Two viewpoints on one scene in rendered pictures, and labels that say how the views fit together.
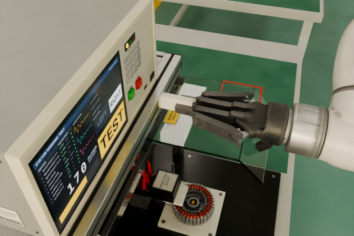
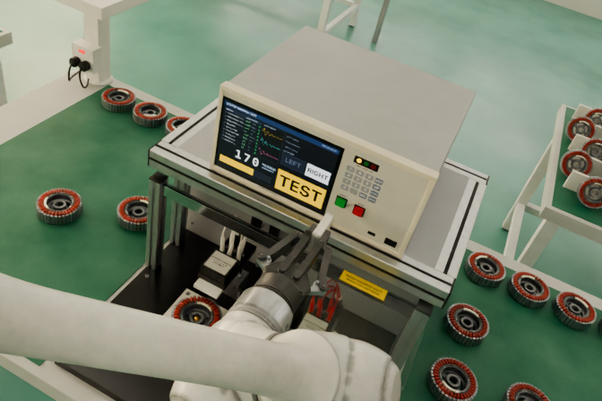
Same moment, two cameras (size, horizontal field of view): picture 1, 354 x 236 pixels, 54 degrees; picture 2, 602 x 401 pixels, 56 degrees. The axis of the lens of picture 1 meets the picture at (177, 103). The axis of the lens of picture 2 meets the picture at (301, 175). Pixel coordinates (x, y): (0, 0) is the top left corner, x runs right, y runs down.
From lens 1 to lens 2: 0.89 m
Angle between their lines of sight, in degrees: 65
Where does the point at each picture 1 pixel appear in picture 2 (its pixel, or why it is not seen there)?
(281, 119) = (264, 281)
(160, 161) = not seen: hidden behind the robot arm
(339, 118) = (245, 319)
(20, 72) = (308, 92)
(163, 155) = not seen: hidden behind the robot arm
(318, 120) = (250, 303)
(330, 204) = not seen: outside the picture
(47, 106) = (264, 97)
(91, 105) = (288, 139)
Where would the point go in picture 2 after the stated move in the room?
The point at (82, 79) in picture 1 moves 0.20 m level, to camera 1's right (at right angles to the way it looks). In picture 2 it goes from (290, 114) to (271, 179)
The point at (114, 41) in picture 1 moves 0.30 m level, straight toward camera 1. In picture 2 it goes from (343, 136) to (172, 114)
